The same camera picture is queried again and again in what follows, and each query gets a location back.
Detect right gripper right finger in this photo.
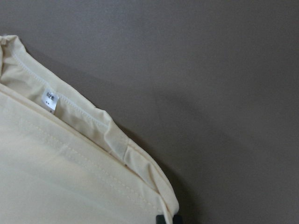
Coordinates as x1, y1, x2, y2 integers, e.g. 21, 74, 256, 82
173, 214, 183, 224

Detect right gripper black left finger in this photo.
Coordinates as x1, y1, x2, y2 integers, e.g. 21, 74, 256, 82
156, 215, 165, 224

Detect beige long-sleeve printed shirt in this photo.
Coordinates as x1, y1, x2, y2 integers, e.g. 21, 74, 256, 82
0, 35, 179, 224

